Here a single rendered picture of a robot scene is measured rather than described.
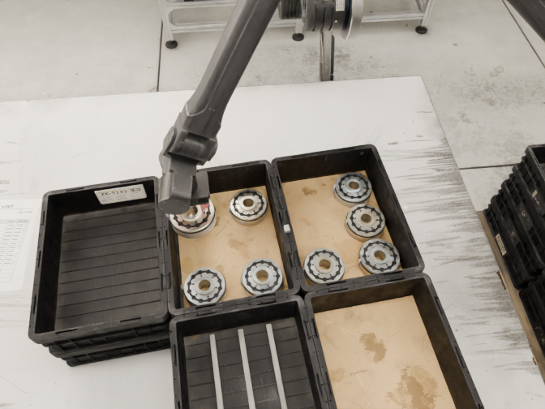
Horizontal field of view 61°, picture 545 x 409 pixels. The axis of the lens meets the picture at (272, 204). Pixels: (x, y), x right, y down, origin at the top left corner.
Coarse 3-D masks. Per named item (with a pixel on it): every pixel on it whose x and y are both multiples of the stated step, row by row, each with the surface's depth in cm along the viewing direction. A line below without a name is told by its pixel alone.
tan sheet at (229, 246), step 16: (224, 192) 131; (224, 208) 128; (224, 224) 125; (240, 224) 125; (256, 224) 125; (272, 224) 125; (192, 240) 122; (208, 240) 122; (224, 240) 122; (240, 240) 122; (256, 240) 122; (272, 240) 122; (192, 256) 120; (208, 256) 120; (224, 256) 120; (240, 256) 120; (256, 256) 120; (272, 256) 120; (224, 272) 117; (240, 272) 117; (208, 288) 115; (240, 288) 115
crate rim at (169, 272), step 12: (204, 168) 123; (216, 168) 123; (228, 168) 123; (276, 192) 119; (276, 204) 117; (168, 228) 113; (168, 240) 111; (288, 240) 111; (168, 252) 109; (288, 252) 110; (168, 264) 108; (288, 264) 108; (168, 276) 106; (168, 288) 104; (168, 300) 102; (228, 300) 102; (240, 300) 102; (252, 300) 102; (180, 312) 101; (192, 312) 101
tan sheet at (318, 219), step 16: (336, 176) 134; (288, 192) 131; (304, 192) 131; (320, 192) 131; (288, 208) 128; (304, 208) 128; (320, 208) 128; (336, 208) 128; (304, 224) 125; (320, 224) 125; (336, 224) 125; (304, 240) 122; (320, 240) 122; (336, 240) 122; (352, 240) 122; (304, 256) 120; (352, 256) 120; (352, 272) 117
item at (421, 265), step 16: (368, 144) 128; (272, 160) 125; (288, 160) 125; (384, 176) 122; (400, 208) 116; (288, 224) 114; (416, 256) 109; (384, 272) 106; (416, 272) 106; (304, 288) 104; (320, 288) 104
